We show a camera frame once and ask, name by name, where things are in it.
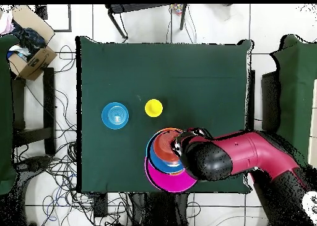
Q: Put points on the small red bowl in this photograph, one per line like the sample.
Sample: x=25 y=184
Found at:
x=162 y=146

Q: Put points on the large blue bowl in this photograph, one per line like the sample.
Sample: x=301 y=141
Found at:
x=158 y=165

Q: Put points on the large pink bowl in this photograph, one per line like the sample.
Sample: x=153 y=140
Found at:
x=171 y=182

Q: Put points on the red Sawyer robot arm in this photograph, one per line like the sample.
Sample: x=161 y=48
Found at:
x=247 y=151

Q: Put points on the yellow cup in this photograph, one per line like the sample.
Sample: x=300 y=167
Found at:
x=153 y=108

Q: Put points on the small teal blue bowl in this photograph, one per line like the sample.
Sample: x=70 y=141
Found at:
x=115 y=115

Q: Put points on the dark green table cloth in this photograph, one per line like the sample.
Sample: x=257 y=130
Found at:
x=153 y=52

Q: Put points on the black power box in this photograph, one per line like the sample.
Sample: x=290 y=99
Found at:
x=100 y=205

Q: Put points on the green covered table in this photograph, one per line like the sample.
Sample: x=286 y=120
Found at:
x=297 y=87
x=5 y=112

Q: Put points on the colourful small item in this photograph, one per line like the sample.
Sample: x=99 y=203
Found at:
x=177 y=9

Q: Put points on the cardboard box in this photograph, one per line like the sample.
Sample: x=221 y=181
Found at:
x=37 y=62

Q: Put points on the dark blue cloth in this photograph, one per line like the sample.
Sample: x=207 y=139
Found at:
x=29 y=39

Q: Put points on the pink cloth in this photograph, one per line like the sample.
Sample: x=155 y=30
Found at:
x=6 y=24

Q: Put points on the black bench frame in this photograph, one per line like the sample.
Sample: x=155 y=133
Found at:
x=49 y=107

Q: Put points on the black stool frame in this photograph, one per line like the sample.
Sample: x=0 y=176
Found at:
x=138 y=8

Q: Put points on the black pedestal leg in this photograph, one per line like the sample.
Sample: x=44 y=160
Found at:
x=32 y=165

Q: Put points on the thin black square frame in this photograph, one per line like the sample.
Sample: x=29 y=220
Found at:
x=69 y=18

